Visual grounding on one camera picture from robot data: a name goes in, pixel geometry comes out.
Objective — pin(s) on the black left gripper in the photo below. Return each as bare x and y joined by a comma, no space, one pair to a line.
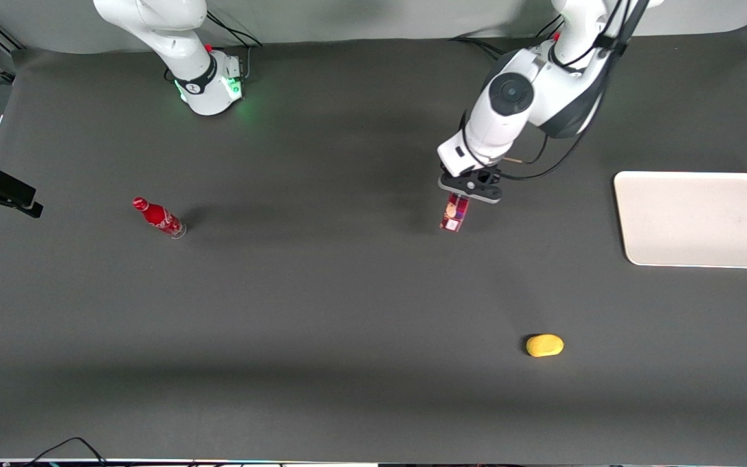
483,176

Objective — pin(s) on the red cookie box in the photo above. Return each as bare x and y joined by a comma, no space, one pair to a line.
454,217

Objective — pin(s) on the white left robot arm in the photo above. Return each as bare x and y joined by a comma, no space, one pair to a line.
509,117

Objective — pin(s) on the white plastic tray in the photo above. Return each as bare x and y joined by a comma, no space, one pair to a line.
691,220

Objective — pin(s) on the dark grey table mat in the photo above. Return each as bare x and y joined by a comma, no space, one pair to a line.
347,292

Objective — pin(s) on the yellow sponge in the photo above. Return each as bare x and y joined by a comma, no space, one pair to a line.
545,346

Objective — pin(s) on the red soda bottle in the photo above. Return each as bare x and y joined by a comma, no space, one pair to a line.
158,217

